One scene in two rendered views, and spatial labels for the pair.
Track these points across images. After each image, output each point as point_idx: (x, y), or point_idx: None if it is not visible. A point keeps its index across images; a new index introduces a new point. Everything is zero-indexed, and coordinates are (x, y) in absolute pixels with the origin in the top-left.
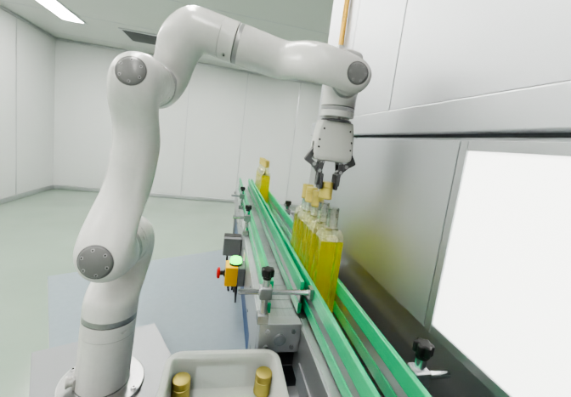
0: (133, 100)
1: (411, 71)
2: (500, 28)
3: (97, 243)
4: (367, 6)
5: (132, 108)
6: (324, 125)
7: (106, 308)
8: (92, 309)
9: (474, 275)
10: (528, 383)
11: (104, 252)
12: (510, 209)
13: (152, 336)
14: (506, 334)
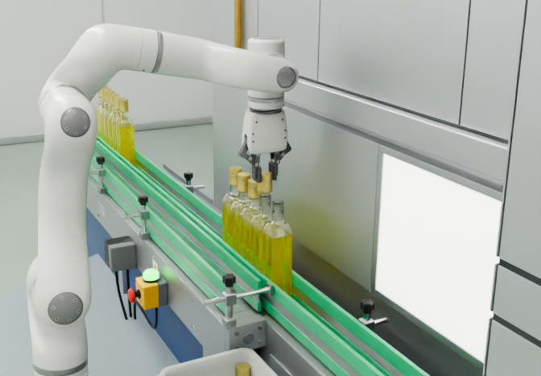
0: (79, 148)
1: (335, 50)
2: (396, 54)
3: (64, 291)
4: None
5: (76, 154)
6: (255, 119)
7: (69, 352)
8: (55, 357)
9: (396, 247)
10: (424, 307)
11: (72, 297)
12: (409, 201)
13: None
14: (414, 282)
